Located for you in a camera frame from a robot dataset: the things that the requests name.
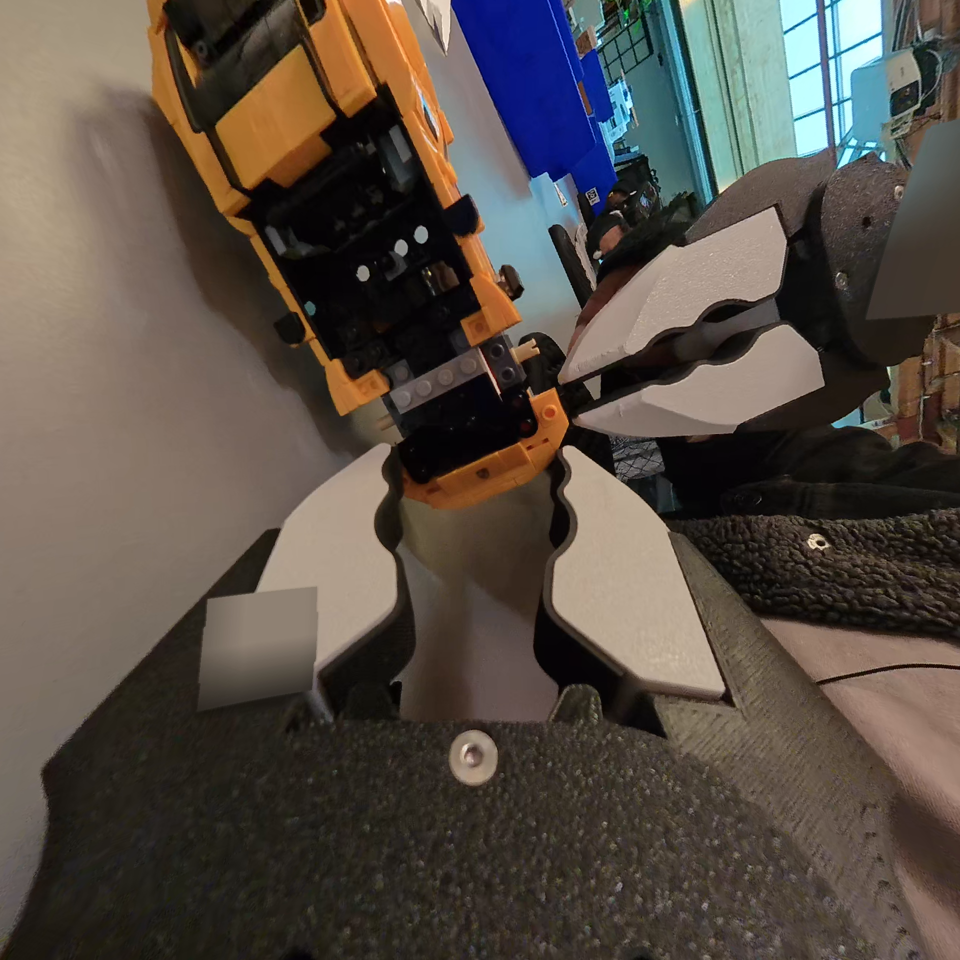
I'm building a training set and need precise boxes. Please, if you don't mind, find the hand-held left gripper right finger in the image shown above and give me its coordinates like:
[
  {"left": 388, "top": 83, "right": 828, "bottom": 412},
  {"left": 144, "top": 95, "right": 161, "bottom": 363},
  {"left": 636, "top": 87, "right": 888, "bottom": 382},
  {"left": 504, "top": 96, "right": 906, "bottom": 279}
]
[{"left": 537, "top": 446, "right": 732, "bottom": 703}]

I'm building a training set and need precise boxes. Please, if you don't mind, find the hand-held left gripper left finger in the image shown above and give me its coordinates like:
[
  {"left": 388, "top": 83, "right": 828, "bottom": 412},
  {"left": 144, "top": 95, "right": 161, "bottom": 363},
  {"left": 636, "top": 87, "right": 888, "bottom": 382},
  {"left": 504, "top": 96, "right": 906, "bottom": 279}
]
[{"left": 255, "top": 446, "right": 411, "bottom": 706}]

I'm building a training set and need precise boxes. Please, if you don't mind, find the black earphone with cable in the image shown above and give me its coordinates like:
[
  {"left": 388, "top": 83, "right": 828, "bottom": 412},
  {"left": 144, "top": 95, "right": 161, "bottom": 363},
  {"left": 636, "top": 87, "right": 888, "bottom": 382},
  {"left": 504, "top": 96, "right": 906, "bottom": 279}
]
[{"left": 818, "top": 657, "right": 960, "bottom": 682}]

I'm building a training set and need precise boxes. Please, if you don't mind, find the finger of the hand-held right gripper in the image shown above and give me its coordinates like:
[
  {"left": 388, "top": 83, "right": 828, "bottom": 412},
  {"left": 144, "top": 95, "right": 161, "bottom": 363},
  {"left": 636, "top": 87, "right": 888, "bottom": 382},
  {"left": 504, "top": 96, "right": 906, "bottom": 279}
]
[
  {"left": 557, "top": 206, "right": 793, "bottom": 388},
  {"left": 572, "top": 321, "right": 831, "bottom": 441}
]

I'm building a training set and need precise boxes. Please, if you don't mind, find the pink shirt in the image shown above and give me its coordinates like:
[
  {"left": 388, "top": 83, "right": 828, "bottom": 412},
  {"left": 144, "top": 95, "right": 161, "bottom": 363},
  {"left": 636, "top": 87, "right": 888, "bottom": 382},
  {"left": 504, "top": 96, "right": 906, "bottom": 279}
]
[{"left": 762, "top": 615, "right": 960, "bottom": 916}]

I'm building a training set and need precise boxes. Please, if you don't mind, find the large blue storage bin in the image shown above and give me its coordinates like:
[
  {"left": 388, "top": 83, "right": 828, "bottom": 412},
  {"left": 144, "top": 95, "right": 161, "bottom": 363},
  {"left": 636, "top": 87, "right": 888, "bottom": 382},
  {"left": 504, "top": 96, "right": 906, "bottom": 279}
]
[{"left": 450, "top": 0, "right": 604, "bottom": 184}]

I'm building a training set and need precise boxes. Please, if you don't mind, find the orange lego car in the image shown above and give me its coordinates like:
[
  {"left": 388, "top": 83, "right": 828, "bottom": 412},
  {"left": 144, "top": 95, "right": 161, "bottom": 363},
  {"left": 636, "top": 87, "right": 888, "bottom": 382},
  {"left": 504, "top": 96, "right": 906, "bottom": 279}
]
[{"left": 144, "top": 0, "right": 573, "bottom": 513}]

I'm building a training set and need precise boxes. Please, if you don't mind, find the grey fleece jacket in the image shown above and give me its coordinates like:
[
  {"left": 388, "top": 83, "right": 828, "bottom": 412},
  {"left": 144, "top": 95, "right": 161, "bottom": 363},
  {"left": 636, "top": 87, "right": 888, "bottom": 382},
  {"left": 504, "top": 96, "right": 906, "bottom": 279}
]
[{"left": 668, "top": 507, "right": 960, "bottom": 649}]

